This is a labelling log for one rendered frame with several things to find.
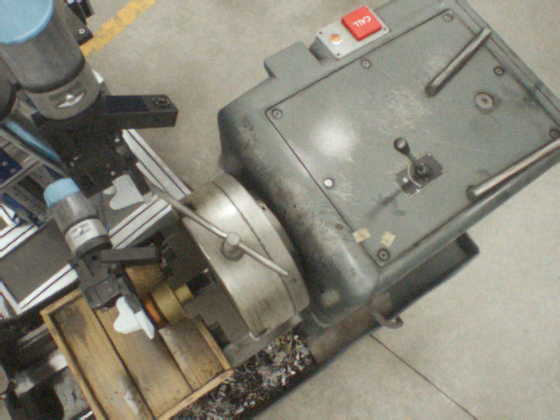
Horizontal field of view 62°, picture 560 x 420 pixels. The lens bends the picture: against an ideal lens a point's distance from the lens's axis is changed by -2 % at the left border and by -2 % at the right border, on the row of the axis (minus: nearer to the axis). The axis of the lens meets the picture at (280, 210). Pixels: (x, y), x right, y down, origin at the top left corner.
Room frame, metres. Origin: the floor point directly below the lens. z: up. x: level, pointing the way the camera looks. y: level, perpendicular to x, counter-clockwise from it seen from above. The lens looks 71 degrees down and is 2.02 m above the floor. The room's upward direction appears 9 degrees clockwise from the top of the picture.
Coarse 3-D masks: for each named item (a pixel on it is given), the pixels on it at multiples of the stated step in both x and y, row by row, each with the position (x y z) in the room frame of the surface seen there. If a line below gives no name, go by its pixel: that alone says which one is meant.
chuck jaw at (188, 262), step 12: (180, 216) 0.24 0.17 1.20; (168, 228) 0.22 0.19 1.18; (180, 228) 0.22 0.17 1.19; (168, 240) 0.19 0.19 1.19; (180, 240) 0.20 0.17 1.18; (192, 240) 0.21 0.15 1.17; (168, 252) 0.18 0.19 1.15; (180, 252) 0.18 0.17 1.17; (192, 252) 0.19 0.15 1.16; (168, 264) 0.17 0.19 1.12; (180, 264) 0.16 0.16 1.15; (192, 264) 0.17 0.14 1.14; (204, 264) 0.18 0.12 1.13; (168, 276) 0.14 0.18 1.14; (180, 276) 0.15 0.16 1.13; (192, 276) 0.15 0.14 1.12
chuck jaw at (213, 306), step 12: (216, 288) 0.14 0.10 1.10; (192, 300) 0.11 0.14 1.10; (204, 300) 0.11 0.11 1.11; (216, 300) 0.12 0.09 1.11; (228, 300) 0.12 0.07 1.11; (192, 312) 0.09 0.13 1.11; (204, 312) 0.09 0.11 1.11; (216, 312) 0.09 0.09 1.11; (228, 312) 0.10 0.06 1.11; (216, 324) 0.07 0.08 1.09; (228, 324) 0.08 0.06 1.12; (240, 324) 0.08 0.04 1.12; (228, 336) 0.05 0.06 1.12; (240, 336) 0.06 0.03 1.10
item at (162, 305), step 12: (156, 288) 0.12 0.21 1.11; (168, 288) 0.12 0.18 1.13; (180, 288) 0.13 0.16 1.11; (144, 300) 0.09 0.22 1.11; (156, 300) 0.10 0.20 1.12; (168, 300) 0.10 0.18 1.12; (180, 300) 0.11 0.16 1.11; (144, 312) 0.07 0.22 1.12; (156, 312) 0.07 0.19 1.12; (168, 312) 0.08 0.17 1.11; (180, 312) 0.08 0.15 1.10; (156, 324) 0.05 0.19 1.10
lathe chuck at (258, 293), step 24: (192, 192) 0.31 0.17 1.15; (216, 192) 0.29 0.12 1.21; (216, 216) 0.24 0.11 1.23; (240, 216) 0.25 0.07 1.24; (216, 240) 0.20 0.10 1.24; (216, 264) 0.16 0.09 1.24; (240, 264) 0.17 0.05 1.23; (240, 288) 0.13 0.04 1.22; (264, 288) 0.14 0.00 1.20; (240, 312) 0.09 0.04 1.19; (264, 312) 0.10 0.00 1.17; (288, 312) 0.11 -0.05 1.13
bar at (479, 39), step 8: (480, 32) 0.69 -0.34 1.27; (488, 32) 0.70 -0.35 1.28; (472, 40) 0.67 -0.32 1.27; (480, 40) 0.67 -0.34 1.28; (464, 48) 0.65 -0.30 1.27; (472, 48) 0.65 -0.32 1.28; (456, 56) 0.62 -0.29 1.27; (464, 56) 0.63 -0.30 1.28; (448, 64) 0.60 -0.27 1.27; (456, 64) 0.60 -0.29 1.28; (440, 72) 0.58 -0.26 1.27; (448, 72) 0.58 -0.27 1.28; (432, 80) 0.56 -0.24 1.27; (440, 80) 0.56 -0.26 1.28; (432, 88) 0.54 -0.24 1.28
